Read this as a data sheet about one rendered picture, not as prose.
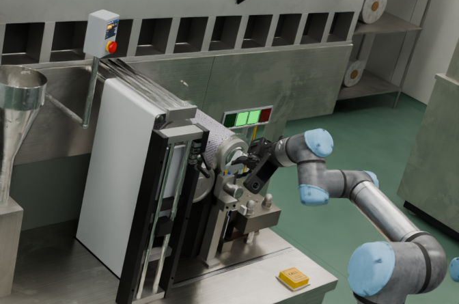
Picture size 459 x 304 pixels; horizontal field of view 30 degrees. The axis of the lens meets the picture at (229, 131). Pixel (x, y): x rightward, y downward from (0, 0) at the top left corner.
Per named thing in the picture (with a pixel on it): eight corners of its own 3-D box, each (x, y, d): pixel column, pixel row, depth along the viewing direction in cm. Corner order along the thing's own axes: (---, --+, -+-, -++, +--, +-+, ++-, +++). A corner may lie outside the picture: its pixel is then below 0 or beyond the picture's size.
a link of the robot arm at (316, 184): (346, 201, 221) (342, 160, 223) (308, 201, 216) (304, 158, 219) (330, 207, 228) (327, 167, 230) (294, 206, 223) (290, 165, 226)
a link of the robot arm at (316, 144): (316, 156, 217) (313, 123, 220) (285, 165, 225) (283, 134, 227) (337, 160, 222) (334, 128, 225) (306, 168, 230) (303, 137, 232)
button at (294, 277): (293, 289, 267) (295, 283, 266) (277, 277, 271) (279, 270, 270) (308, 284, 272) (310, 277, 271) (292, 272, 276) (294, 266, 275)
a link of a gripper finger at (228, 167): (229, 156, 248) (254, 152, 242) (223, 173, 245) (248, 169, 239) (223, 149, 246) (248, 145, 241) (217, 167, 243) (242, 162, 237)
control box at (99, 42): (105, 61, 207) (112, 22, 204) (81, 52, 209) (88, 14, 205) (119, 54, 214) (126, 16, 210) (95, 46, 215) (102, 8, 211)
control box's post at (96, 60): (83, 126, 218) (97, 54, 211) (80, 123, 219) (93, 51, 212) (89, 126, 219) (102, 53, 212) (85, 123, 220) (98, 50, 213)
